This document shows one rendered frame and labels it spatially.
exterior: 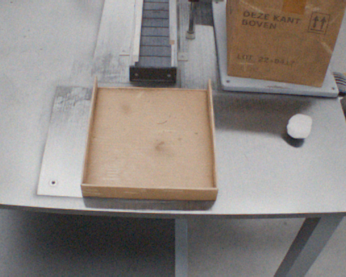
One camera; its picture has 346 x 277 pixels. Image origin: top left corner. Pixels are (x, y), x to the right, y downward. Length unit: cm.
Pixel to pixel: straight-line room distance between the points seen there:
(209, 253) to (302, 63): 93
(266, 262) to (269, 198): 89
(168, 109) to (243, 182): 24
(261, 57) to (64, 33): 53
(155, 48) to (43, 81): 28
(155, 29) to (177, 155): 36
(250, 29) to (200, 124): 24
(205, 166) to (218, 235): 90
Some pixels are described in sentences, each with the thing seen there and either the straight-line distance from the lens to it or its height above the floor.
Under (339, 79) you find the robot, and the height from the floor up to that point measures 42.
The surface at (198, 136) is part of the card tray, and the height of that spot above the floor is 83.
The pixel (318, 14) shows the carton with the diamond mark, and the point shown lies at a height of 107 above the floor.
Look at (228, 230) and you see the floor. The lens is 191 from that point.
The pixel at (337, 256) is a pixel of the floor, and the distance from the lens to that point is 197.
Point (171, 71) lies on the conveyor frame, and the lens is 115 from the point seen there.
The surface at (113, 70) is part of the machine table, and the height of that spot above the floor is 83.
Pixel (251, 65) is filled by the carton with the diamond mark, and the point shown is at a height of 89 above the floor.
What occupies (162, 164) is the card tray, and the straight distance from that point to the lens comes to 101.
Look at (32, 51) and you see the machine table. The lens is 130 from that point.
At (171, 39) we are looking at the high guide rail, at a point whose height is 96.
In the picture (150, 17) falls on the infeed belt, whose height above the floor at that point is 88.
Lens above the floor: 164
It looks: 50 degrees down
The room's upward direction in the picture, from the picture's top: 4 degrees clockwise
